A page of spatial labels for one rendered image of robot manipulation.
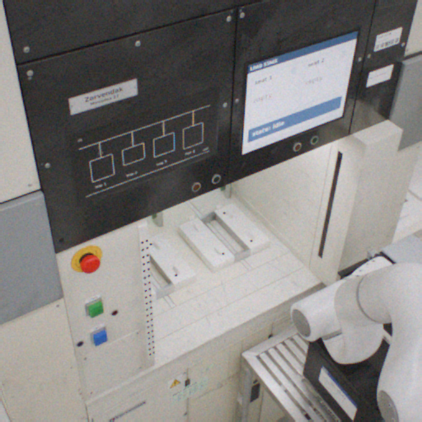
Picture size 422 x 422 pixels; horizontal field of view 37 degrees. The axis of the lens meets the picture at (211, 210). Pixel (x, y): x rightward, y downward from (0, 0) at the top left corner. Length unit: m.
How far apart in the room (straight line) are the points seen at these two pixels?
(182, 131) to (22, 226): 0.34
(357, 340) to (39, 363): 0.68
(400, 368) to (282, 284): 1.03
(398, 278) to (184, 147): 0.50
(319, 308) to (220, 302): 0.59
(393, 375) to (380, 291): 0.16
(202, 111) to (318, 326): 0.48
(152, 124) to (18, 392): 0.68
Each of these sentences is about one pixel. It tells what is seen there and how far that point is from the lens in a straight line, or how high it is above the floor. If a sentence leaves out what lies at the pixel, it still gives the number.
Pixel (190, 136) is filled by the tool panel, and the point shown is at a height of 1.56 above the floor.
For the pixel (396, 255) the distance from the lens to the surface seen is 1.47.
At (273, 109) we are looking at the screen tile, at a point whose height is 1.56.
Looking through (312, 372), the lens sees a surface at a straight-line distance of 1.79.
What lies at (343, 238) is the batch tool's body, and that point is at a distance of 1.76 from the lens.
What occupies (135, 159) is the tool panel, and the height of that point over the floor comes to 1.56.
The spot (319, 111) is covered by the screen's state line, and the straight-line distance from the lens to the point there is 1.45.
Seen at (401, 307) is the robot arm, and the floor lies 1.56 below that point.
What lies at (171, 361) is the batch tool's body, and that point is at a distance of 1.73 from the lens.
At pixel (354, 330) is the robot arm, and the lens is 1.21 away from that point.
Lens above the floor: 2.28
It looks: 42 degrees down
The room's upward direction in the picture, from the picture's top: 2 degrees clockwise
